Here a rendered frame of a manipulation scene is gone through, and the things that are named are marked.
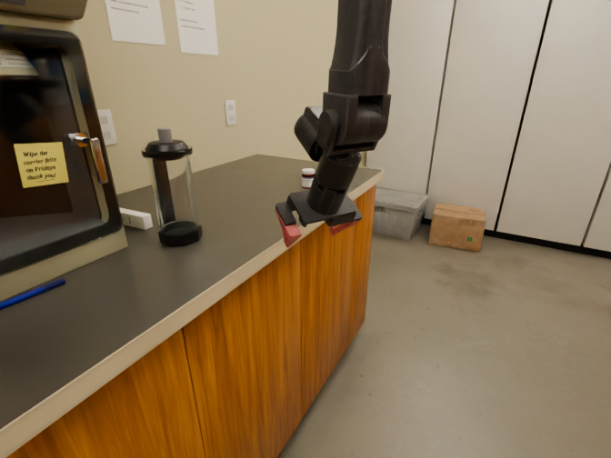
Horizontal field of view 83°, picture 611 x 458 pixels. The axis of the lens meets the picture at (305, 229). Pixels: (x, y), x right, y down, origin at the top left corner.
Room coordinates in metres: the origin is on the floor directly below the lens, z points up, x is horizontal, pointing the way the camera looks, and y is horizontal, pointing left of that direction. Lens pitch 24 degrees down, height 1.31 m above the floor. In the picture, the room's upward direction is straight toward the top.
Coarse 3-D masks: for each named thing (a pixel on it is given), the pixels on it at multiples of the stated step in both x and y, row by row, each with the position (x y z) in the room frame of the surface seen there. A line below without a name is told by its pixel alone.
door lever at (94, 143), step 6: (78, 138) 0.68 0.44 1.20; (84, 138) 0.68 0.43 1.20; (90, 138) 0.66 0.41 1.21; (96, 138) 0.67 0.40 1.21; (78, 144) 0.68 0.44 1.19; (84, 144) 0.69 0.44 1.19; (90, 144) 0.66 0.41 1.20; (96, 144) 0.66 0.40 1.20; (90, 150) 0.66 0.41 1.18; (96, 150) 0.66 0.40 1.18; (96, 156) 0.66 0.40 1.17; (102, 156) 0.67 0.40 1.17; (96, 162) 0.66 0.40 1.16; (102, 162) 0.67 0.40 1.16; (96, 168) 0.66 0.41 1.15; (102, 168) 0.66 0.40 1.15; (96, 174) 0.66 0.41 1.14; (102, 174) 0.66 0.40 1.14; (102, 180) 0.66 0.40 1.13
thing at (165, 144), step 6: (162, 132) 0.77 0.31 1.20; (168, 132) 0.78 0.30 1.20; (162, 138) 0.77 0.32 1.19; (168, 138) 0.78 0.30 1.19; (150, 144) 0.76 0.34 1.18; (156, 144) 0.75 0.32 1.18; (162, 144) 0.75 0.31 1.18; (168, 144) 0.75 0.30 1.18; (174, 144) 0.76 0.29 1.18; (180, 144) 0.77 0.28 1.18; (186, 144) 0.80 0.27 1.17; (150, 150) 0.75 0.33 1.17; (156, 150) 0.74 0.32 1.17; (162, 150) 0.74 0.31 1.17; (168, 150) 0.75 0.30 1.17; (174, 150) 0.75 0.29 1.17
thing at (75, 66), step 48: (0, 48) 0.62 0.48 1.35; (48, 48) 0.68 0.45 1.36; (0, 96) 0.60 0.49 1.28; (48, 96) 0.66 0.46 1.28; (0, 144) 0.58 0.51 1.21; (0, 192) 0.56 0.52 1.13; (48, 192) 0.62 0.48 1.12; (96, 192) 0.69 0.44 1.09; (0, 240) 0.54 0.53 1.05; (48, 240) 0.60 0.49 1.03
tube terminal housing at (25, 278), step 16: (0, 16) 0.64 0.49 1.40; (16, 16) 0.66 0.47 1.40; (32, 16) 0.68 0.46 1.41; (48, 16) 0.71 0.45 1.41; (96, 240) 0.68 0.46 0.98; (112, 240) 0.71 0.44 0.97; (64, 256) 0.62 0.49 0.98; (80, 256) 0.65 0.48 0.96; (96, 256) 0.68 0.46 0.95; (16, 272) 0.55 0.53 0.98; (32, 272) 0.57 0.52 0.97; (48, 272) 0.59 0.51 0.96; (64, 272) 0.61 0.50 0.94; (0, 288) 0.52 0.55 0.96; (16, 288) 0.54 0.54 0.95
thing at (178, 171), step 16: (160, 160) 0.74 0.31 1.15; (176, 160) 0.75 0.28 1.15; (160, 176) 0.74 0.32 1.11; (176, 176) 0.75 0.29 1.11; (192, 176) 0.80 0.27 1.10; (160, 192) 0.74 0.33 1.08; (176, 192) 0.75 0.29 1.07; (192, 192) 0.78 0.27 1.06; (160, 208) 0.75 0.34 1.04; (176, 208) 0.74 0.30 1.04; (192, 208) 0.77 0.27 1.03; (160, 224) 0.75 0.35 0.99; (176, 224) 0.74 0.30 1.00; (192, 224) 0.76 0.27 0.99
